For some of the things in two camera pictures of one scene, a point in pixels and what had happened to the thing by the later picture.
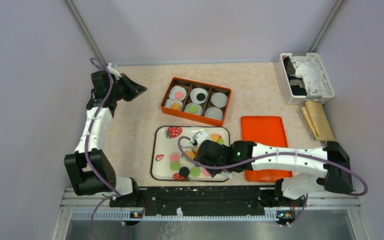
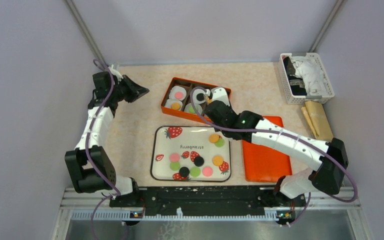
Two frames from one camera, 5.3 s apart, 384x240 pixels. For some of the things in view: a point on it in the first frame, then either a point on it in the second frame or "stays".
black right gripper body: x=217 y=164 to x=230 y=107
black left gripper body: x=123 y=89 stays
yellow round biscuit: x=175 y=106 stays
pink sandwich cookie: x=178 y=95 stays
